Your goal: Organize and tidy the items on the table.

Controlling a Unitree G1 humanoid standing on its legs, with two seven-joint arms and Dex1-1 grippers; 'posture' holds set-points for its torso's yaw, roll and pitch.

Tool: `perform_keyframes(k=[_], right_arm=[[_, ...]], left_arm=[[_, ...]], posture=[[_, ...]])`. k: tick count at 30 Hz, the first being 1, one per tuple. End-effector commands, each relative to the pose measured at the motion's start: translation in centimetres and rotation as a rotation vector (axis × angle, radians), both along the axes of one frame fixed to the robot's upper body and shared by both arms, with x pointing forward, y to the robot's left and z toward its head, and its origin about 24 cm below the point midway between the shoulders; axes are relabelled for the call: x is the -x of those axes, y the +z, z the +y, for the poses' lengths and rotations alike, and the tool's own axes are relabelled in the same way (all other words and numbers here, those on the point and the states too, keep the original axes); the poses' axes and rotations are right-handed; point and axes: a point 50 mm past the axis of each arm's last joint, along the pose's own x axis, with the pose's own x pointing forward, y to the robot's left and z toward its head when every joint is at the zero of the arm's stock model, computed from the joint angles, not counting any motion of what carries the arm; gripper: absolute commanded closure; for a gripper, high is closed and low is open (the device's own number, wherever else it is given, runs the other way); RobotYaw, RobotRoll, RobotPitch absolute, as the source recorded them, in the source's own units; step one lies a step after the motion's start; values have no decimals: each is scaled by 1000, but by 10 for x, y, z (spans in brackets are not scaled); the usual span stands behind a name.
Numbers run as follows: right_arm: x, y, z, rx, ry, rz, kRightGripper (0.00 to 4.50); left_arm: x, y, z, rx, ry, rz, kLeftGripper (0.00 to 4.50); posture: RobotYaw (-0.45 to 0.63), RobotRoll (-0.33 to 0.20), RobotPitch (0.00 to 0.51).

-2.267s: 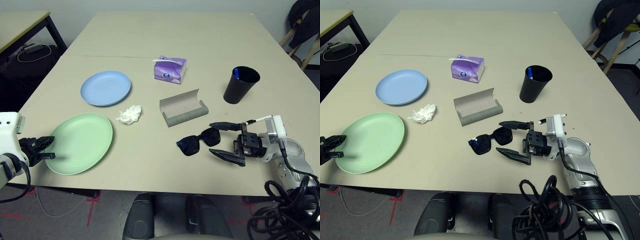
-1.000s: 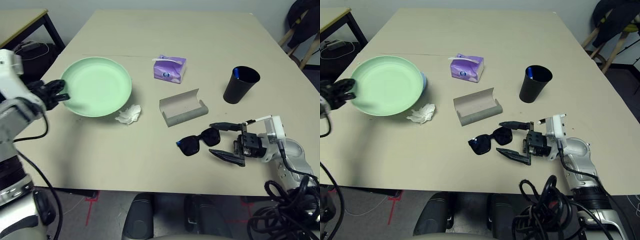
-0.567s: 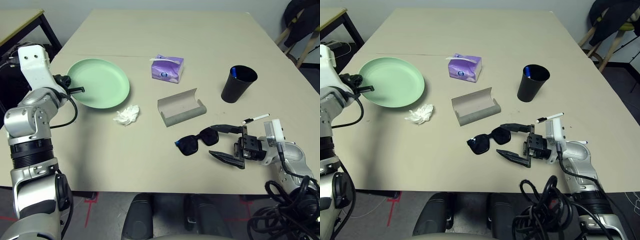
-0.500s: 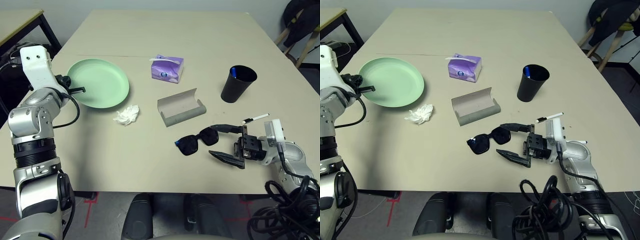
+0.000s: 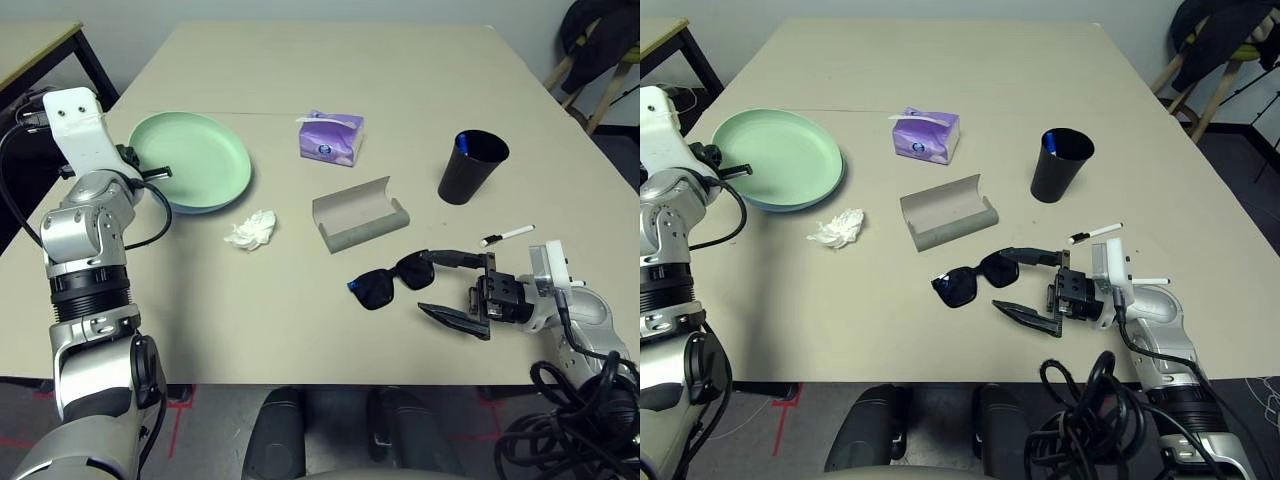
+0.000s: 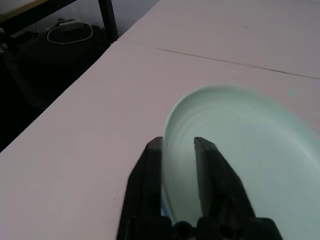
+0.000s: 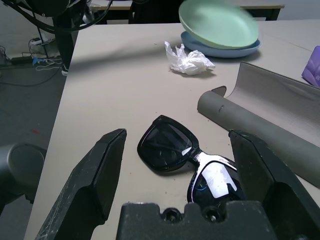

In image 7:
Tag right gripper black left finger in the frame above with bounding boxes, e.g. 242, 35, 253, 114
34, 128, 128, 240

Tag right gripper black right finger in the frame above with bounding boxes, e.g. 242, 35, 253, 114
228, 129, 320, 240

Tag grey glasses case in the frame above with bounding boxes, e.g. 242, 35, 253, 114
196, 61, 320, 190

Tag black sunglasses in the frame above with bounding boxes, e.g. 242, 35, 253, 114
136, 114, 247, 205

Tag white tissue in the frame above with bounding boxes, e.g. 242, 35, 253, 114
164, 41, 216, 76

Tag light green plate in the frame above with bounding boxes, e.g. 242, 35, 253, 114
178, 0, 260, 50

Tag purple tissue pack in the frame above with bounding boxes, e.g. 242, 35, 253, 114
301, 45, 320, 88

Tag light blue plate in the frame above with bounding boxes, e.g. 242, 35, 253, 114
180, 31, 262, 59

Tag black power adapter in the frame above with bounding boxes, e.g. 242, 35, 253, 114
11, 56, 33, 65

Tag white power strip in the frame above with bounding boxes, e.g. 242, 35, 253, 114
28, 37, 55, 47

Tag black vertical post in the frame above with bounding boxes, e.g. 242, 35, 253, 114
53, 14, 76, 76

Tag side table black frame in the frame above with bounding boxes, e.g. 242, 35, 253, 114
89, 0, 286, 21

